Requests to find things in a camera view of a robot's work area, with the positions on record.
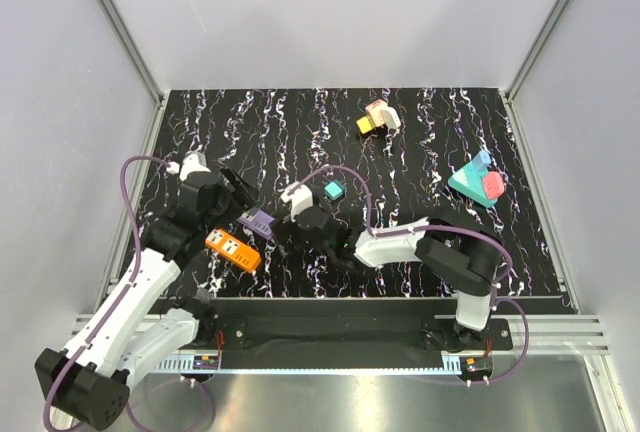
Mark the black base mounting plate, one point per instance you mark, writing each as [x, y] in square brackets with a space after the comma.
[421, 331]

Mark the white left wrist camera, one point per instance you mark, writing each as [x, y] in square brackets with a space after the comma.
[193, 162]

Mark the white pink socket adapter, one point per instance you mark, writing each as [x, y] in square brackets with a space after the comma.
[382, 114]

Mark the aluminium frame rail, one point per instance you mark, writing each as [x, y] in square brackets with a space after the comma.
[130, 48]

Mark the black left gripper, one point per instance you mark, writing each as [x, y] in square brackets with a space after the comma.
[245, 194]

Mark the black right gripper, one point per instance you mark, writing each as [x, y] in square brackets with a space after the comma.
[286, 228]

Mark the teal triangular power strip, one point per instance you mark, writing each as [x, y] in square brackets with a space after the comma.
[468, 183]

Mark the orange power strip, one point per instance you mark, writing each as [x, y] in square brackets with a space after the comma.
[234, 250]

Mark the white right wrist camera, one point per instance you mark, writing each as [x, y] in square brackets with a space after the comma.
[299, 197]

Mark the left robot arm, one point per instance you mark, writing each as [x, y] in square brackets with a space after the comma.
[92, 376]

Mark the purple power strip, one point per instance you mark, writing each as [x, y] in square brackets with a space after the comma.
[258, 222]

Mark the teal plug adapter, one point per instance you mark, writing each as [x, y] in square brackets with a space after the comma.
[334, 190]

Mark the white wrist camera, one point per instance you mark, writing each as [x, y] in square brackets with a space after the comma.
[299, 197]
[193, 162]

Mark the yellow plug adapter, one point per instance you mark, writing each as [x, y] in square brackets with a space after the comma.
[365, 125]

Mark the light blue plug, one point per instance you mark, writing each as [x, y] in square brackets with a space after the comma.
[482, 161]

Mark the pink plug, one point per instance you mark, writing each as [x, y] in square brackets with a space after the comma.
[493, 185]

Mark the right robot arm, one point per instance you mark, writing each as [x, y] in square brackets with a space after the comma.
[454, 247]

